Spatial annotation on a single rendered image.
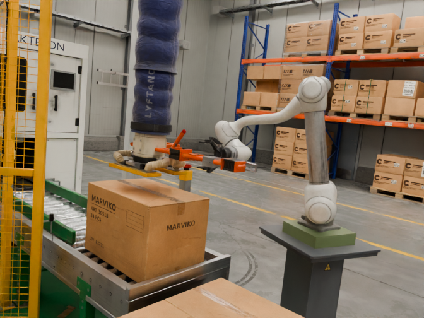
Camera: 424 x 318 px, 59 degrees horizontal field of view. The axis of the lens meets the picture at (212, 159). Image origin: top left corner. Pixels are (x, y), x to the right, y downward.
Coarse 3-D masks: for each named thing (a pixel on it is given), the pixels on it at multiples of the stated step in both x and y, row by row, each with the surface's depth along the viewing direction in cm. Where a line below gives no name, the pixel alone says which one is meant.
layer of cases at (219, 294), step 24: (192, 288) 186; (216, 288) 188; (240, 288) 191; (144, 312) 160; (168, 312) 162; (192, 312) 164; (216, 312) 166; (240, 312) 168; (264, 312) 170; (288, 312) 172
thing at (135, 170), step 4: (124, 160) 206; (128, 160) 207; (112, 164) 208; (116, 164) 208; (120, 164) 206; (124, 164) 206; (140, 164) 198; (144, 164) 199; (120, 168) 203; (124, 168) 200; (128, 168) 199; (132, 168) 198; (136, 168) 197; (140, 168) 198; (132, 172) 196; (136, 172) 194; (140, 172) 192; (144, 172) 191; (148, 172) 192; (152, 172) 194; (156, 172) 195; (144, 176) 189; (148, 176) 189; (152, 176) 191; (156, 176) 194
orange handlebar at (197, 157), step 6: (132, 144) 214; (168, 144) 224; (156, 150) 200; (162, 150) 197; (168, 150) 195; (186, 156) 186; (192, 156) 183; (198, 156) 181; (216, 162) 172; (240, 168) 165
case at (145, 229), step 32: (96, 192) 212; (128, 192) 200; (160, 192) 207; (96, 224) 212; (128, 224) 190; (160, 224) 183; (192, 224) 199; (128, 256) 190; (160, 256) 186; (192, 256) 202
